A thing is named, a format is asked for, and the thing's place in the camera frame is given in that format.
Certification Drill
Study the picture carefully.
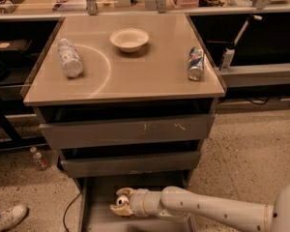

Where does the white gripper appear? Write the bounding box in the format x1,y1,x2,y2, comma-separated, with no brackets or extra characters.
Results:
110,188,148,217

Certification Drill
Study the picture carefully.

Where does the red coke can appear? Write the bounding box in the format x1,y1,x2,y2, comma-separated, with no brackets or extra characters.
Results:
116,194,130,207

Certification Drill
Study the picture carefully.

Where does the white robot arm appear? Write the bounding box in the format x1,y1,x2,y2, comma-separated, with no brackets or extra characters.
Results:
110,185,290,232

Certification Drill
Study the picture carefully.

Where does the grey bottom drawer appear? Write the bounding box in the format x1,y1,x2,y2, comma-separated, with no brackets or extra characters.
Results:
78,171,196,232

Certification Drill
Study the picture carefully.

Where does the grey drawer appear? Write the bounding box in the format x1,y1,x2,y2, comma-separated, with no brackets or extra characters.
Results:
40,114,215,149
78,171,196,232
61,151,200,178

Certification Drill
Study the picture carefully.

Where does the grey middle drawer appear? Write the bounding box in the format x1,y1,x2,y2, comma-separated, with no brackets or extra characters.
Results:
61,151,200,178

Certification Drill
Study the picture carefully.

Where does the grey top drawer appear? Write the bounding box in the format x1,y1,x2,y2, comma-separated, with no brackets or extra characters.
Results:
40,114,215,149

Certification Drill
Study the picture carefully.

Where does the grey drawer cabinet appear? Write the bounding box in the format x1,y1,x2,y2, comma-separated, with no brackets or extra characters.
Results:
19,13,227,232

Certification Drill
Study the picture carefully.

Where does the blue pepsi can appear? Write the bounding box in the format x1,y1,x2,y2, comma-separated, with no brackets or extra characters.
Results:
188,46,204,81

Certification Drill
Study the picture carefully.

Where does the small bottle on floor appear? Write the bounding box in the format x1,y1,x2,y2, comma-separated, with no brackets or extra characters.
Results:
30,147,48,170

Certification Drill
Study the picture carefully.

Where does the white sneaker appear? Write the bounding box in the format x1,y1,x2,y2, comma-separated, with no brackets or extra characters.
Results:
0,204,28,232

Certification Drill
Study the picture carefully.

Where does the clear plastic water bottle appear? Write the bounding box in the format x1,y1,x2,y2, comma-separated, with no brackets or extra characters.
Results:
57,39,83,78

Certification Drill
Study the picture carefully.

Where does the white paper bowl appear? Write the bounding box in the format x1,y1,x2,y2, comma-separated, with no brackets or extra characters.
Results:
109,28,149,53

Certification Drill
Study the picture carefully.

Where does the black cable on floor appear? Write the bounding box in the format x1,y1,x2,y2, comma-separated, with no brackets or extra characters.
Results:
62,191,83,232

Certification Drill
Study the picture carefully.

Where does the metal post left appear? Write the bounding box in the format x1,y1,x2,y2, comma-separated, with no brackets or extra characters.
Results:
82,0,99,16

